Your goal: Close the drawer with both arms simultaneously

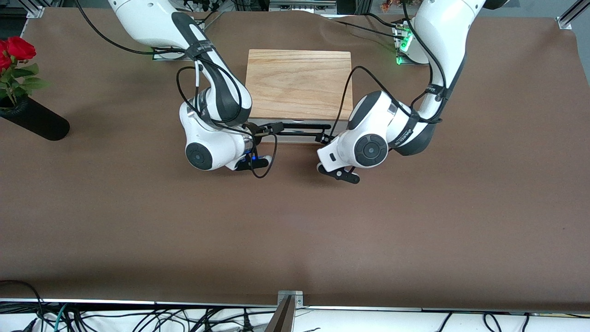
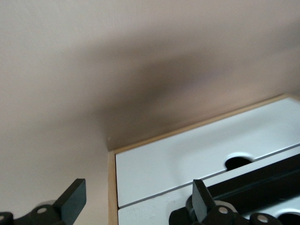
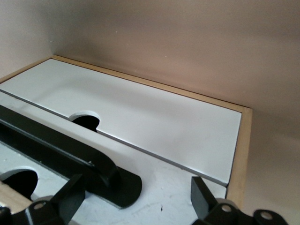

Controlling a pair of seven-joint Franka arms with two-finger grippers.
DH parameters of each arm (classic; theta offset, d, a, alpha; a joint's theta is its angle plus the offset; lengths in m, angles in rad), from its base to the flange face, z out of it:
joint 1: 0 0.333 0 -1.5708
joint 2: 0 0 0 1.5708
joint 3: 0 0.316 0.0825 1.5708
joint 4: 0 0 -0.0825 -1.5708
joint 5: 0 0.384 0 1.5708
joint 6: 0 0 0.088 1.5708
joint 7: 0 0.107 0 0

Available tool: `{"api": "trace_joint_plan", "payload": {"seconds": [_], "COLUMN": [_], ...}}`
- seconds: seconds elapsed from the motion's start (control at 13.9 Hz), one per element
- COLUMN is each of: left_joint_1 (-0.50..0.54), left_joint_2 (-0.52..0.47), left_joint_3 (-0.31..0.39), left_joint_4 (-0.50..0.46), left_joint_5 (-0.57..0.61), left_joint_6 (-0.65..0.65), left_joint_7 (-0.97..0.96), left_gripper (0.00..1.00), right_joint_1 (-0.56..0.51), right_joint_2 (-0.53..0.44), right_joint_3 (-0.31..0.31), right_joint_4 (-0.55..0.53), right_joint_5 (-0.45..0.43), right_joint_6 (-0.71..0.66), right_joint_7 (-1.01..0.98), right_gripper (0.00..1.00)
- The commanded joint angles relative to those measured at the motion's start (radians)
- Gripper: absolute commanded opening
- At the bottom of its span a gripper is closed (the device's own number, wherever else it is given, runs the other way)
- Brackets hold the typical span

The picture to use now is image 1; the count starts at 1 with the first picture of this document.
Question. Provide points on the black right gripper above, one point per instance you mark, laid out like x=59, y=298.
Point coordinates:
x=253, y=128

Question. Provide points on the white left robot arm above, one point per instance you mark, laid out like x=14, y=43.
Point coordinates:
x=442, y=37

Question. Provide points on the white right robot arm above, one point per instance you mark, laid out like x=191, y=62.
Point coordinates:
x=207, y=147

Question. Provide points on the wooden drawer cabinet box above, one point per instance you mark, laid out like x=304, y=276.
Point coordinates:
x=298, y=83

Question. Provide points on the brown table cover mat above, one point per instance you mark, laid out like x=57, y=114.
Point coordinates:
x=295, y=240

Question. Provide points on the metal equipment rack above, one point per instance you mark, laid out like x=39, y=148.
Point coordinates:
x=302, y=4

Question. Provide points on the orange artificial flowers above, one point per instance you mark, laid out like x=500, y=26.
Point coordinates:
x=392, y=4

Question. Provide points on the black cylindrical vase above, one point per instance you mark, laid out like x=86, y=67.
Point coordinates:
x=34, y=121

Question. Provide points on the red rose with green leaves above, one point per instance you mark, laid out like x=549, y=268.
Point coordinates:
x=20, y=47
x=3, y=60

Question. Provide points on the metal table edge bracket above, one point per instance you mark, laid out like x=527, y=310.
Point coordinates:
x=299, y=298

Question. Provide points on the grey camera stand pole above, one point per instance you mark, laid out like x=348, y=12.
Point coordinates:
x=282, y=318

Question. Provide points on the aluminium frame profile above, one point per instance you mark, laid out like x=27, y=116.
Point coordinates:
x=36, y=11
x=571, y=16

